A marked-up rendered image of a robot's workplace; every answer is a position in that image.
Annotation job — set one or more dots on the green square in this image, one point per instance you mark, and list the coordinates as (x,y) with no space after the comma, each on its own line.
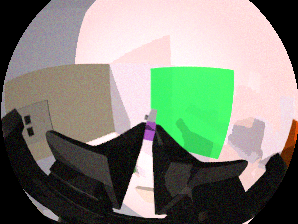
(194,105)

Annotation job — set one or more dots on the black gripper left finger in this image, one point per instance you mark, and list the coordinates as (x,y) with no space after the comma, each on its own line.
(112,162)

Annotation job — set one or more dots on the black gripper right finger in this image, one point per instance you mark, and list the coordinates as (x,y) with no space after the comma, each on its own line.
(176,171)

